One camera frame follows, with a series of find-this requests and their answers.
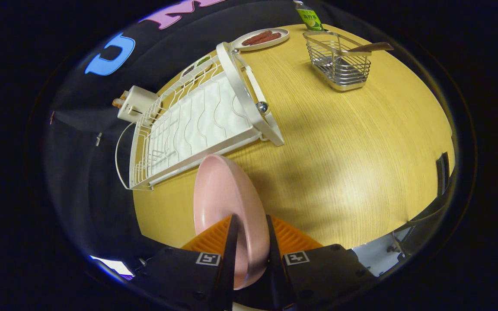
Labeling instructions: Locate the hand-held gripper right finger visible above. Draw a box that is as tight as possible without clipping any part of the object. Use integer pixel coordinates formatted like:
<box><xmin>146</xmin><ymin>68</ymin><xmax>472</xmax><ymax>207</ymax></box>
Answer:
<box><xmin>265</xmin><ymin>215</ymin><xmax>378</xmax><ymax>311</ymax></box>

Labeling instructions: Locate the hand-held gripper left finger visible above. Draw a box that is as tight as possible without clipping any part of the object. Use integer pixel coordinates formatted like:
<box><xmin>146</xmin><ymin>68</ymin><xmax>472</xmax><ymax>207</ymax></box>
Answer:
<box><xmin>133</xmin><ymin>214</ymin><xmax>239</xmax><ymax>311</ymax></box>

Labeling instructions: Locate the pink plate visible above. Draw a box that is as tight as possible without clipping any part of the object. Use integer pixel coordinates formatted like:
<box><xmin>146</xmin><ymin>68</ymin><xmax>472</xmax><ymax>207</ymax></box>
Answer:
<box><xmin>193</xmin><ymin>154</ymin><xmax>271</xmax><ymax>291</ymax></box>

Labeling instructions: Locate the white wire dish rack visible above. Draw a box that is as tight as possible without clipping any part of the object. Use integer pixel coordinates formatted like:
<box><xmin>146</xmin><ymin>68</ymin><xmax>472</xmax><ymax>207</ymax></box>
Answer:
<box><xmin>115</xmin><ymin>41</ymin><xmax>285</xmax><ymax>191</ymax></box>

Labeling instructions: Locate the metal wire basket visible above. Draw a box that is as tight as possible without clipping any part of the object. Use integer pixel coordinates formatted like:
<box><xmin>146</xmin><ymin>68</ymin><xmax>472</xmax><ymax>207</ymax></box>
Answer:
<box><xmin>303</xmin><ymin>31</ymin><xmax>372</xmax><ymax>92</ymax></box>

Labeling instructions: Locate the metal spoon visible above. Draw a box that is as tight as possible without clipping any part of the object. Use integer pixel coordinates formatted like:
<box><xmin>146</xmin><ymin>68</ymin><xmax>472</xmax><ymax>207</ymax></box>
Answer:
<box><xmin>335</xmin><ymin>42</ymin><xmax>394</xmax><ymax>56</ymax></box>

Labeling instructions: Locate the beige round plate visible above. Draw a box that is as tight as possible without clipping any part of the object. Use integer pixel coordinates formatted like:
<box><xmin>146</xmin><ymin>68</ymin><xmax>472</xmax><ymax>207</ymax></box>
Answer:
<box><xmin>231</xmin><ymin>28</ymin><xmax>290</xmax><ymax>52</ymax></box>

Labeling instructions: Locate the computer monitor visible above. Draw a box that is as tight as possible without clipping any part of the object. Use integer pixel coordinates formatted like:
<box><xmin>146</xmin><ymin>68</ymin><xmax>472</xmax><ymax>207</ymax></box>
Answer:
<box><xmin>89</xmin><ymin>255</ymin><xmax>134</xmax><ymax>281</ymax></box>

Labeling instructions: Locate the white toaster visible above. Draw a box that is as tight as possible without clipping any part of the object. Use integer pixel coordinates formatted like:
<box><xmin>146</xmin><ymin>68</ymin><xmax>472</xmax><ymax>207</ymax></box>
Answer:
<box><xmin>117</xmin><ymin>85</ymin><xmax>159</xmax><ymax>124</ymax></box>

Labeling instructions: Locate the white sectioned bean tray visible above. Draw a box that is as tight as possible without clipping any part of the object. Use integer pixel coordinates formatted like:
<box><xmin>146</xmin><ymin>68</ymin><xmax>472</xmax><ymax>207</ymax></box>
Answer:
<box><xmin>181</xmin><ymin>55</ymin><xmax>212</xmax><ymax>78</ymax></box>

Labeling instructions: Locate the red meat patty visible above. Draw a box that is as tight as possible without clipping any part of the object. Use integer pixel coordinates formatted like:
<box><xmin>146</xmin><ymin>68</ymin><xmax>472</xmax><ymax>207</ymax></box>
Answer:
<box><xmin>253</xmin><ymin>33</ymin><xmax>282</xmax><ymax>45</ymax></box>
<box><xmin>242</xmin><ymin>30</ymin><xmax>273</xmax><ymax>46</ymax></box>

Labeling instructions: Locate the green drink bottle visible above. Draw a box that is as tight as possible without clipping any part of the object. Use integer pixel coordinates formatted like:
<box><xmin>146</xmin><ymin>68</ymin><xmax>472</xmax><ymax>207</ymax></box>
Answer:
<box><xmin>293</xmin><ymin>0</ymin><xmax>325</xmax><ymax>32</ymax></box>

